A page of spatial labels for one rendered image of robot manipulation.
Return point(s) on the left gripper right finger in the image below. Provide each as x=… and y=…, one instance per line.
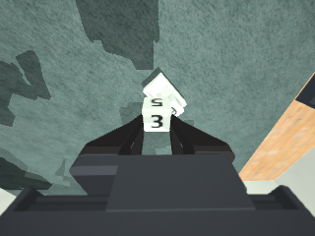
x=195, y=141

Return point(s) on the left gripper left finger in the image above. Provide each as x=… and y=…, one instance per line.
x=120, y=140

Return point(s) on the white cube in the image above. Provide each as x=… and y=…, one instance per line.
x=156, y=113
x=176, y=105

